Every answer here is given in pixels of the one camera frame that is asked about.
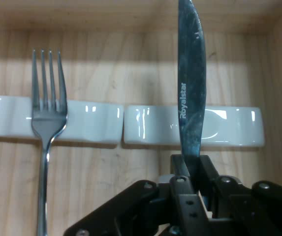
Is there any steel fork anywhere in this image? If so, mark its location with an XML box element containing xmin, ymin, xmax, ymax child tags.
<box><xmin>31</xmin><ymin>50</ymin><xmax>68</xmax><ymax>236</ymax></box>

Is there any white ceramic cutlery rest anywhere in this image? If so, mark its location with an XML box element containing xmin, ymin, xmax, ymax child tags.
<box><xmin>123</xmin><ymin>105</ymin><xmax>265</xmax><ymax>148</ymax></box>
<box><xmin>0</xmin><ymin>95</ymin><xmax>125</xmax><ymax>144</ymax></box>

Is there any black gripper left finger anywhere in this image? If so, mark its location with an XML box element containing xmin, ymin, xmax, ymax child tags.
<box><xmin>64</xmin><ymin>154</ymin><xmax>215</xmax><ymax>236</ymax></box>

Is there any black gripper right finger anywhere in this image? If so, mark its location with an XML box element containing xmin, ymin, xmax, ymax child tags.
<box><xmin>199</xmin><ymin>154</ymin><xmax>282</xmax><ymax>236</ymax></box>

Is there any steel table knife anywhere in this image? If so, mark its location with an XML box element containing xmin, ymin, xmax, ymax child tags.
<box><xmin>177</xmin><ymin>0</ymin><xmax>207</xmax><ymax>197</ymax></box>

